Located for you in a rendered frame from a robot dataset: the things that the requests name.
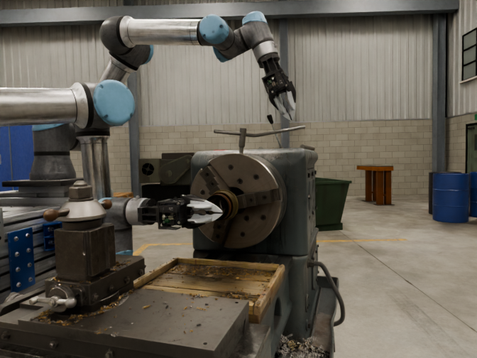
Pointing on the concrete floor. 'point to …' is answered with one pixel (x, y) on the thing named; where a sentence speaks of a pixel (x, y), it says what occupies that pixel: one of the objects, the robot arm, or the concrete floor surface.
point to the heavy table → (377, 183)
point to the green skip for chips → (330, 203)
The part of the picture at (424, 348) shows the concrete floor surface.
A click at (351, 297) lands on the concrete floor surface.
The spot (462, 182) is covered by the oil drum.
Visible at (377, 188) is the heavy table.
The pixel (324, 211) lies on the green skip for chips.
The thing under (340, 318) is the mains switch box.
